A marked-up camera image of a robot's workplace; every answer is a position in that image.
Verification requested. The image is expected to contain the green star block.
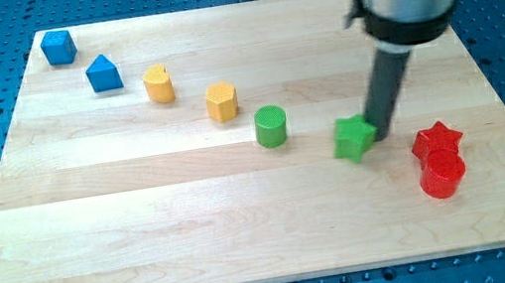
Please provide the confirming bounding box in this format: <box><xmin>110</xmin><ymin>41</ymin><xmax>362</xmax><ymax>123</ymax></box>
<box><xmin>333</xmin><ymin>114</ymin><xmax>377</xmax><ymax>163</ymax></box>

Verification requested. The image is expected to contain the red cylinder block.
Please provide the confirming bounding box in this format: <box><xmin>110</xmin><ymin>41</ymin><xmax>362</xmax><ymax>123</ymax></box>
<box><xmin>420</xmin><ymin>149</ymin><xmax>466</xmax><ymax>199</ymax></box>

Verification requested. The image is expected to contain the blue triangular prism block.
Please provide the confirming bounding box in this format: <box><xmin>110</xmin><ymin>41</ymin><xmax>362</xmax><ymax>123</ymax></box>
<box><xmin>85</xmin><ymin>55</ymin><xmax>124</xmax><ymax>92</ymax></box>

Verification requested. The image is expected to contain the yellow hexagon block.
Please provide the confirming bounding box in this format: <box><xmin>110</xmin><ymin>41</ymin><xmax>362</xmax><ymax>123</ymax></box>
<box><xmin>204</xmin><ymin>81</ymin><xmax>239</xmax><ymax>123</ymax></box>

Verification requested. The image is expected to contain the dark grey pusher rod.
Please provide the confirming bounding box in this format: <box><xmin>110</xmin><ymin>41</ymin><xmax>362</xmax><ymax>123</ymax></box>
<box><xmin>364</xmin><ymin>48</ymin><xmax>411</xmax><ymax>141</ymax></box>

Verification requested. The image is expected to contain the blue cube block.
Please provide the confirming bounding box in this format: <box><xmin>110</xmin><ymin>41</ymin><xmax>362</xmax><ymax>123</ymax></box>
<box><xmin>41</xmin><ymin>30</ymin><xmax>77</xmax><ymax>66</ymax></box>

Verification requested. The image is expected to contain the yellow heart block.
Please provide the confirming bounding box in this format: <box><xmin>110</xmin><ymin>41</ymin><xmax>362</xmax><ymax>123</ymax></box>
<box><xmin>143</xmin><ymin>64</ymin><xmax>176</xmax><ymax>103</ymax></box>

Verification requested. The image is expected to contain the red star block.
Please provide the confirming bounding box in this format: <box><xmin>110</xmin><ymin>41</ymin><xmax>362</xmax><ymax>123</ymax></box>
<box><xmin>412</xmin><ymin>121</ymin><xmax>463</xmax><ymax>169</ymax></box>

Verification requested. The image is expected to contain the green cylinder block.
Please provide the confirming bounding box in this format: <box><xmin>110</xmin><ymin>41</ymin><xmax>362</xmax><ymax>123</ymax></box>
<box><xmin>254</xmin><ymin>104</ymin><xmax>287</xmax><ymax>148</ymax></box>

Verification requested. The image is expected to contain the wooden board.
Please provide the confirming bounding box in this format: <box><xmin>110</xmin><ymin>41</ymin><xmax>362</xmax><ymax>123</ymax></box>
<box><xmin>0</xmin><ymin>0</ymin><xmax>505</xmax><ymax>283</ymax></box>

